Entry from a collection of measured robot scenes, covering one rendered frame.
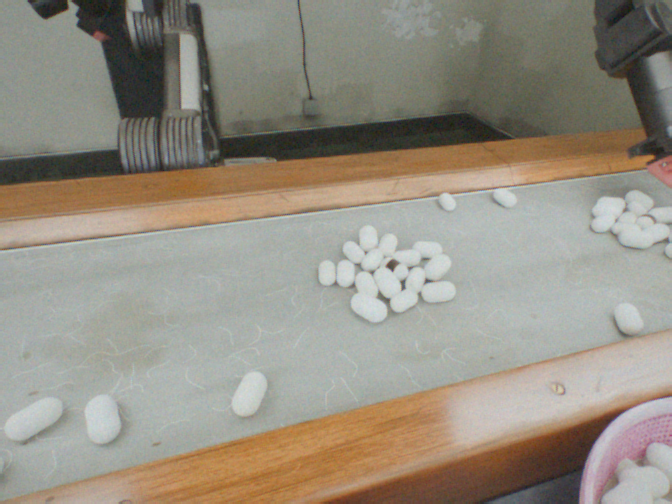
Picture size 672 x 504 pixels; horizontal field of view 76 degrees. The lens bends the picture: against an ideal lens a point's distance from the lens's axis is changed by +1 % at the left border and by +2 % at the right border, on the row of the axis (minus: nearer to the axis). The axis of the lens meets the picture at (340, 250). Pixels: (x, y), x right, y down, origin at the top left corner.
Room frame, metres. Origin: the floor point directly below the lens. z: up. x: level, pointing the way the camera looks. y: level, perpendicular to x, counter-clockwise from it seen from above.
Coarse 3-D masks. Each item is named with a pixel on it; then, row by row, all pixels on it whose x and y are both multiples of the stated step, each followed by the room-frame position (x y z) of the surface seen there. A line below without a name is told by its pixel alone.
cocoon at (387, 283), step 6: (378, 270) 0.34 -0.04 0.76; (384, 270) 0.34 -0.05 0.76; (390, 270) 0.34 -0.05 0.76; (378, 276) 0.33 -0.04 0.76; (384, 276) 0.33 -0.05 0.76; (390, 276) 0.33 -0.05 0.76; (378, 282) 0.33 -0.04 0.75; (384, 282) 0.32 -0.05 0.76; (390, 282) 0.32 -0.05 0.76; (396, 282) 0.32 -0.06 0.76; (378, 288) 0.33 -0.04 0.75; (384, 288) 0.32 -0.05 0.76; (390, 288) 0.32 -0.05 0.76; (396, 288) 0.32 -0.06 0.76; (384, 294) 0.32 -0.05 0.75; (390, 294) 0.32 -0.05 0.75
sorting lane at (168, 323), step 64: (512, 192) 0.57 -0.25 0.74; (576, 192) 0.57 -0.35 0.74; (0, 256) 0.36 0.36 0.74; (64, 256) 0.36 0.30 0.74; (128, 256) 0.37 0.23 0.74; (192, 256) 0.37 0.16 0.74; (256, 256) 0.38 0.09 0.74; (320, 256) 0.39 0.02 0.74; (448, 256) 0.40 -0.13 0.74; (512, 256) 0.41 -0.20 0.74; (576, 256) 0.41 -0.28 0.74; (640, 256) 0.42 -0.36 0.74; (0, 320) 0.27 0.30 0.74; (64, 320) 0.27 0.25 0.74; (128, 320) 0.27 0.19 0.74; (192, 320) 0.28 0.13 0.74; (256, 320) 0.28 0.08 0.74; (320, 320) 0.29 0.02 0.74; (384, 320) 0.29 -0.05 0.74; (448, 320) 0.29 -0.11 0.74; (512, 320) 0.30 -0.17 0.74; (576, 320) 0.30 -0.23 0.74; (0, 384) 0.20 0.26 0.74; (64, 384) 0.20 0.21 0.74; (128, 384) 0.21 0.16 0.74; (192, 384) 0.21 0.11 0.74; (320, 384) 0.21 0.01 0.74; (384, 384) 0.22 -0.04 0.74; (0, 448) 0.15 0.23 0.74; (64, 448) 0.15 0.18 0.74; (128, 448) 0.15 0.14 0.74; (192, 448) 0.16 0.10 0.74
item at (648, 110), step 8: (656, 96) 0.57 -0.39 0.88; (664, 96) 0.57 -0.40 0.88; (640, 104) 0.59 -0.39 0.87; (648, 104) 0.58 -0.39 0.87; (656, 104) 0.57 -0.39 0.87; (664, 104) 0.56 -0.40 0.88; (640, 112) 0.58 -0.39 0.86; (648, 112) 0.57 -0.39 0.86; (656, 112) 0.56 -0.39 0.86; (664, 112) 0.55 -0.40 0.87; (648, 120) 0.57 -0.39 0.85; (656, 120) 0.56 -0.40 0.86; (664, 120) 0.55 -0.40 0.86; (648, 128) 0.56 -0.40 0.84; (656, 128) 0.55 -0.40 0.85; (664, 128) 0.54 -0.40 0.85; (648, 136) 0.56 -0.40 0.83; (656, 136) 0.52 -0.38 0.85; (664, 136) 0.52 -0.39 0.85; (640, 144) 0.54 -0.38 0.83; (648, 144) 0.54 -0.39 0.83; (656, 144) 0.54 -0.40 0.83; (632, 152) 0.54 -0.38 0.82; (640, 152) 0.54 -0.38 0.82; (648, 152) 0.55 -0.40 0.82; (656, 152) 0.55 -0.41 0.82
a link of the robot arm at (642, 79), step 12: (648, 60) 0.61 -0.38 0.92; (660, 60) 0.60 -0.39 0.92; (636, 72) 0.61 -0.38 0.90; (648, 72) 0.60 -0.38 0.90; (660, 72) 0.59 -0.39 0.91; (636, 84) 0.60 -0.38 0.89; (648, 84) 0.59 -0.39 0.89; (660, 84) 0.58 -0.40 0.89; (636, 96) 0.60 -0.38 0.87; (648, 96) 0.58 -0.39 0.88
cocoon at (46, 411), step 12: (36, 408) 0.17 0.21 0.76; (48, 408) 0.17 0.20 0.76; (60, 408) 0.18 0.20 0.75; (12, 420) 0.16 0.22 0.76; (24, 420) 0.16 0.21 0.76; (36, 420) 0.16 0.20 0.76; (48, 420) 0.17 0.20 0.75; (12, 432) 0.15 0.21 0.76; (24, 432) 0.16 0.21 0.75; (36, 432) 0.16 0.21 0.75
